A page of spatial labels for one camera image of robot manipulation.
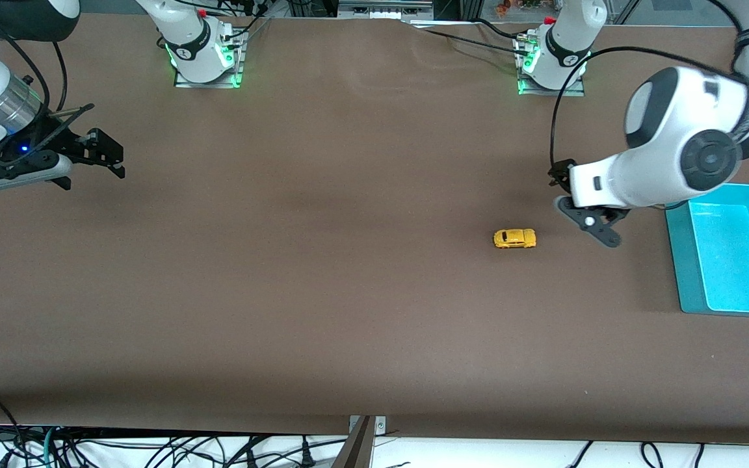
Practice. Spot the small orange background item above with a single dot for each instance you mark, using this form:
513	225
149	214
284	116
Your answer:
503	6

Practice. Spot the small metal table bracket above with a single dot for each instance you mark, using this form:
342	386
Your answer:
381	426

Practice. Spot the aluminium background frame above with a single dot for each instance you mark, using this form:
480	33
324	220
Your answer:
313	8

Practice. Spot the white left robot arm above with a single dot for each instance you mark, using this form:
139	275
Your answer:
673	123

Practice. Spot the brown table mat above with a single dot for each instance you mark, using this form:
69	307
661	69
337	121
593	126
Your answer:
374	292

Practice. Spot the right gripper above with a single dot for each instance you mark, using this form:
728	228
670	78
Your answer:
70	142

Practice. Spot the teal plastic bin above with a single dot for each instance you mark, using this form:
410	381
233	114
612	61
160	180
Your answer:
732	260

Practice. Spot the dark slanted post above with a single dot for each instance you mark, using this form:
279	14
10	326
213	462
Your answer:
356	452

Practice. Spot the grey background device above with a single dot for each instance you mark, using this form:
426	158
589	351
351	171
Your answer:
384	8

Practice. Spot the yellow beetle toy car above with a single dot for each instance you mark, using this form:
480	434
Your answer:
514	238

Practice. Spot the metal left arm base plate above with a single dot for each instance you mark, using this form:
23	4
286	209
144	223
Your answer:
576	92

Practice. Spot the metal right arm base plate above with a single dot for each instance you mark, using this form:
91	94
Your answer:
218	84

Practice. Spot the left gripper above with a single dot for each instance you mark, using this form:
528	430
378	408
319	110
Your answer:
561	171

